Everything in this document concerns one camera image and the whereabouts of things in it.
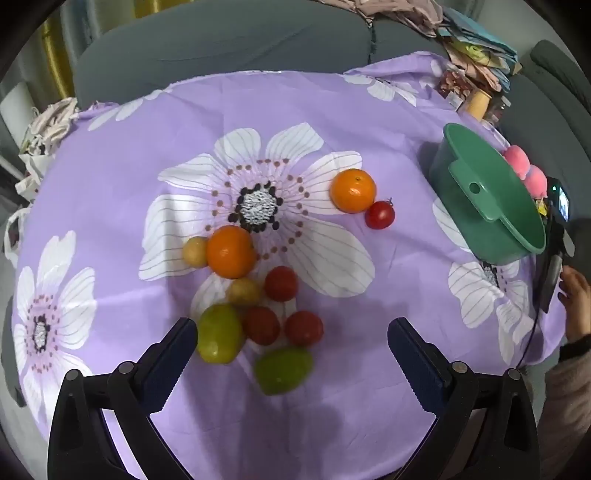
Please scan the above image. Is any red tomato with stem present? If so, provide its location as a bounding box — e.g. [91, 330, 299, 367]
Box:
[365, 198, 396, 230]

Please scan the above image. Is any gold curtain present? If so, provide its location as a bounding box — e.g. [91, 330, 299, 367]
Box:
[39, 18, 77, 100]

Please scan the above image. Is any orange mandarin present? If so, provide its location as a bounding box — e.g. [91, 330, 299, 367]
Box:
[206, 225, 257, 280]
[329, 169, 378, 214]

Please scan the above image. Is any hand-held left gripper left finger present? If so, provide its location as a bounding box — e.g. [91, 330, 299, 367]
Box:
[47, 318, 199, 480]

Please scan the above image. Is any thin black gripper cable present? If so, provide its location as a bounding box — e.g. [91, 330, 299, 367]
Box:
[516, 305, 542, 370]

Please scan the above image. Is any green plastic basin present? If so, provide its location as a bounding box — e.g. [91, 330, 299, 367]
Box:
[428, 122, 548, 266]

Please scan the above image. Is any person's right forearm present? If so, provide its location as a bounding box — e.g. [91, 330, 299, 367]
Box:
[538, 330, 591, 480]

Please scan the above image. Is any white tote bag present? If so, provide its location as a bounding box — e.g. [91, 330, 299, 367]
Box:
[4, 98, 79, 250]

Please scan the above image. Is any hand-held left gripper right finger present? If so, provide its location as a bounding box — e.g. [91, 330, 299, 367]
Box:
[387, 318, 541, 480]

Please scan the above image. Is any yellow jar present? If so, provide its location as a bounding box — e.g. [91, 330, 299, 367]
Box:
[467, 88, 495, 120]

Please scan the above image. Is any stack of colourful cloths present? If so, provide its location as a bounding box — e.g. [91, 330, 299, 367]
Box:
[436, 9, 522, 93]

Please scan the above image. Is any person's right hand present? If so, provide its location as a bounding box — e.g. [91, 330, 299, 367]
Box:
[557, 266, 591, 342]

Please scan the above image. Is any pink plush ball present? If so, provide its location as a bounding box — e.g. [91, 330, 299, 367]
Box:
[503, 144, 531, 178]
[524, 165, 548, 198]

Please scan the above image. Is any purple floral cloth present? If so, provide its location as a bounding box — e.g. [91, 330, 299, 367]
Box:
[13, 51, 561, 480]

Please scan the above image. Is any red cherry tomato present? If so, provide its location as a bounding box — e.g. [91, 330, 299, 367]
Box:
[284, 311, 324, 348]
[264, 266, 300, 302]
[242, 306, 281, 346]

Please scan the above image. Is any small yellow plum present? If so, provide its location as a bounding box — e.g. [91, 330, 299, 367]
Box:
[228, 277, 264, 307]
[182, 236, 209, 268]

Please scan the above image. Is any yellow-green jujube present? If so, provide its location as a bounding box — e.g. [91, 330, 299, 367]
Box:
[197, 304, 245, 365]

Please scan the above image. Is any bright green jujube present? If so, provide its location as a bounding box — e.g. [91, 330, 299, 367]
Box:
[254, 347, 314, 396]

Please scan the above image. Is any grey sofa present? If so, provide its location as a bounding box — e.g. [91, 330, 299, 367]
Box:
[69, 0, 591, 222]

